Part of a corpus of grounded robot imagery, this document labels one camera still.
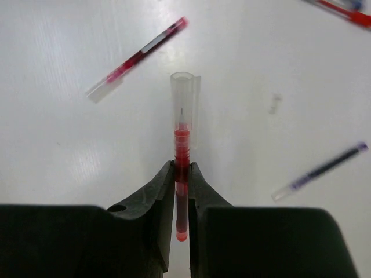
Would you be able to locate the red ballpoint pen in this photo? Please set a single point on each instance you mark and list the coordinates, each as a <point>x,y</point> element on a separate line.
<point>343,9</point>

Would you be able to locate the red gel pen clear cap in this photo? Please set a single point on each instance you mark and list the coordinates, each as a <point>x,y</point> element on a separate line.
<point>185,88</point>

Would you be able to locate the blue ballpoint pen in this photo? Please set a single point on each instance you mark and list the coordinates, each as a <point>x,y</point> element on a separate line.
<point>356,4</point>

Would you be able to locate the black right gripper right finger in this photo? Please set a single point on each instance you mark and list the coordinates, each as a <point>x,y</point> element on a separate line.
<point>229,241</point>

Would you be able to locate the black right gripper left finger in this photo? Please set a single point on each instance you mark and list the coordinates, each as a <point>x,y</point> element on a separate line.
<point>129,239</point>

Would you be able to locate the purple gel pen clear cap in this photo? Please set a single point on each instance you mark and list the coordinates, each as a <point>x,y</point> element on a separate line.
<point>319,171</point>

